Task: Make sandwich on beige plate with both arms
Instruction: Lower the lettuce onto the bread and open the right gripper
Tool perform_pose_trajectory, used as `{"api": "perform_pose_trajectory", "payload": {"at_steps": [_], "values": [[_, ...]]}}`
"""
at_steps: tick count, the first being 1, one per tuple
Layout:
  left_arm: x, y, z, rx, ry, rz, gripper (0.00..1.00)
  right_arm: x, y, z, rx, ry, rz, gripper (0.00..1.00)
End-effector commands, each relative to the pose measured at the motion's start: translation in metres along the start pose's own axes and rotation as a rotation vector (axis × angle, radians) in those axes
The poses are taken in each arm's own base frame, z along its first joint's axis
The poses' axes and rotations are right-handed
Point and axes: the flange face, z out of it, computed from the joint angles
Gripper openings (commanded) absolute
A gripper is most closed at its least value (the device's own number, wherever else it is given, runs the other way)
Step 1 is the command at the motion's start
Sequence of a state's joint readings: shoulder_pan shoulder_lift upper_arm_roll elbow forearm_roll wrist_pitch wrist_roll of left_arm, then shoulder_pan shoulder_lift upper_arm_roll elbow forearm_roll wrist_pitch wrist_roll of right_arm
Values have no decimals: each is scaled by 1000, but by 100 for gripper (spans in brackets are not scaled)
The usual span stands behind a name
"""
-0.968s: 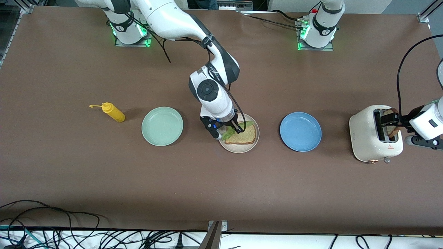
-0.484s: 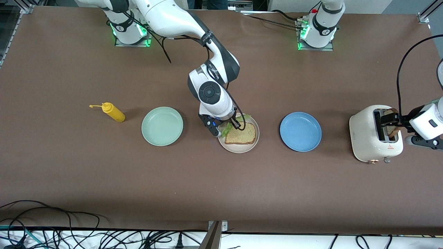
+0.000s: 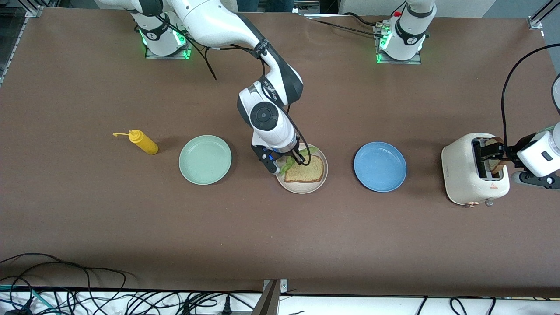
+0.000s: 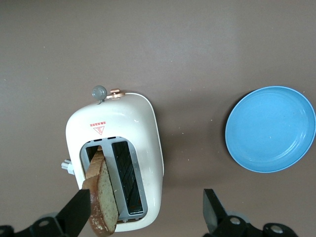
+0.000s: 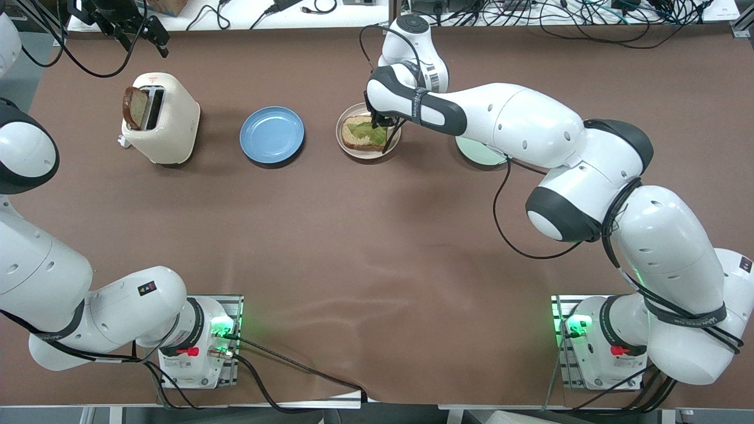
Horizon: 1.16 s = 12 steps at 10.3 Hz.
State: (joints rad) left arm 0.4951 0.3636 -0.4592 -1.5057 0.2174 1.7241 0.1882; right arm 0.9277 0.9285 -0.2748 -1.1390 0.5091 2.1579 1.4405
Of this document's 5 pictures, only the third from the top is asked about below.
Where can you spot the black power plug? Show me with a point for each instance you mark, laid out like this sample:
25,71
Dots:
227,305

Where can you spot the aluminium frame profile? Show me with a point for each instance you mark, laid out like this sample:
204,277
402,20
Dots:
34,11
536,22

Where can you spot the beige plate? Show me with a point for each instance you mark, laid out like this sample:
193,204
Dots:
302,188

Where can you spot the mint green plate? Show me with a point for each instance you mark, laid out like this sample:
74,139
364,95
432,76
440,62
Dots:
205,159

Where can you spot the green lettuce leaf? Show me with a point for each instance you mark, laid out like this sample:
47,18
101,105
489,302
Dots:
286,166

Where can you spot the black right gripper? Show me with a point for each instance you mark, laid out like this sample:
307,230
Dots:
297,154

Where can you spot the yellow mustard squeeze bottle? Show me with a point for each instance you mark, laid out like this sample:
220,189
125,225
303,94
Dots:
146,144

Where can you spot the metal table bracket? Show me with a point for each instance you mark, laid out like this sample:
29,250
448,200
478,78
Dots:
269,302

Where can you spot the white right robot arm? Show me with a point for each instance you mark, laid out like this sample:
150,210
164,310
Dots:
210,19

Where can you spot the white connector box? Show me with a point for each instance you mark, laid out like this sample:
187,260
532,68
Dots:
306,6

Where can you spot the white toaster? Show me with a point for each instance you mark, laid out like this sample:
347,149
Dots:
459,175

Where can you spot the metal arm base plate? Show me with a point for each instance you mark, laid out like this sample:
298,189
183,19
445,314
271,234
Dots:
190,52
400,62

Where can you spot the blue plate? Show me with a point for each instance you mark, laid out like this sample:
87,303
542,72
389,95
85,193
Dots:
379,166

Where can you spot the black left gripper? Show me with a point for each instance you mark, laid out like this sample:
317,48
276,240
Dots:
512,152

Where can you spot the brown bread slice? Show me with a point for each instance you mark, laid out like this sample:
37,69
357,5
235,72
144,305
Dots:
495,166
306,174

